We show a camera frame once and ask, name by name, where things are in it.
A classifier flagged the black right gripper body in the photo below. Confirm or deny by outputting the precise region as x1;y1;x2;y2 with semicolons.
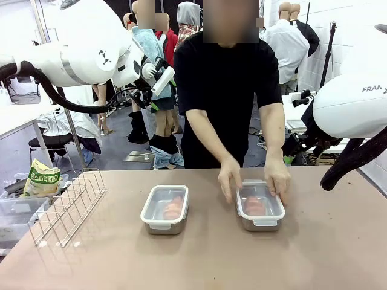
282;132;307;157

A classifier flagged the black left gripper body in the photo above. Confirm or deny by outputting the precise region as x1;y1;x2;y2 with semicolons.
129;86;154;110

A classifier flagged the golden croissant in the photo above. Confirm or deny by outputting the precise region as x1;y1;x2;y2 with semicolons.
244;195;267;216
163;195;184;220

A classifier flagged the clear lid white rim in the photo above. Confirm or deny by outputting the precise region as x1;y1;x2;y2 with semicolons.
140;184;189;230
235;178;287;227

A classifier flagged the stainless steel rectangular container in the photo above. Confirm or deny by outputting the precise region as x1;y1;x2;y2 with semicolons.
240;184;284;233
144;188;186;236

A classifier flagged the person's right forearm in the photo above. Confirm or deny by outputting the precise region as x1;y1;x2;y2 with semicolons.
185;108;240;164

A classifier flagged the person's left forearm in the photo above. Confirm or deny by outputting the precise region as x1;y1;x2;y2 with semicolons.
259;104;287;164

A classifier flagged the person's left hand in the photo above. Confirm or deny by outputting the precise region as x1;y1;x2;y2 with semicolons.
263;159;292;207

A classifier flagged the person's right hand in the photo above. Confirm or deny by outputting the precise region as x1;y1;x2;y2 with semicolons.
217;159;243;204

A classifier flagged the grey flat tray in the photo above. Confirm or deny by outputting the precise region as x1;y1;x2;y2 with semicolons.
285;119;308;129

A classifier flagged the mannequin in beige shirt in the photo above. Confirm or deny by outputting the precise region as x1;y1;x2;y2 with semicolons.
123;13;151;145

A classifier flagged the white folding table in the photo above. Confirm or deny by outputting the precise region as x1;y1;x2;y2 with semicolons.
282;92;317;131

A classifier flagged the person in black t-shirt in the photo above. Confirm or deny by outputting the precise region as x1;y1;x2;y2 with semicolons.
174;31;284;169

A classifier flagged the silver metal pole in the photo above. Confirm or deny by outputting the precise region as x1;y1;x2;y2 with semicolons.
56;87;87;169

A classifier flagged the mannequin in white shirt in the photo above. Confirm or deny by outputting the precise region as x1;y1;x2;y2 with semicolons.
259;1;311;96

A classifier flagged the black tripod stand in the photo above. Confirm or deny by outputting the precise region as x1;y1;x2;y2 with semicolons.
319;21;338;89

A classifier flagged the mannequin in grey hoodie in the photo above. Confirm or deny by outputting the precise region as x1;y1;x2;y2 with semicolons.
176;1;203;52

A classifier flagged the black padded chair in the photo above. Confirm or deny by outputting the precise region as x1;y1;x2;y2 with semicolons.
28;132;76;170

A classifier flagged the mannequin in black white top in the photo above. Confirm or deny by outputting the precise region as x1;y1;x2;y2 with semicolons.
290;2;320;93

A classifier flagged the green snack bag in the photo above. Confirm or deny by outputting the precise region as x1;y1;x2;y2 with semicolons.
22;158;62;198

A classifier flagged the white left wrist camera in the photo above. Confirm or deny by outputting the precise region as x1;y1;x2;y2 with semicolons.
140;57;177;97

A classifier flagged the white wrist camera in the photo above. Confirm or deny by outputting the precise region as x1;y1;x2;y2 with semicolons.
140;57;177;97
288;89;317;108

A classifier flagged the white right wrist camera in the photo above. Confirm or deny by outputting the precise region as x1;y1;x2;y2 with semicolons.
288;89;317;108

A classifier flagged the grey mannequin base plate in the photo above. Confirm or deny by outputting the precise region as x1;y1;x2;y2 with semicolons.
123;150;155;163

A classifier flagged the black right arm cable sleeve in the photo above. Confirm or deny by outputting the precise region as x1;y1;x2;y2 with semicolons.
319;126;387;192

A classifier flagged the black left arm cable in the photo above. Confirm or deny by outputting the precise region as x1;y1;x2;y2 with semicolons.
0;61;143;114

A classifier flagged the metal wire rack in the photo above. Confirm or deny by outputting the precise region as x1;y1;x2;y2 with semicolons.
27;168;107;248

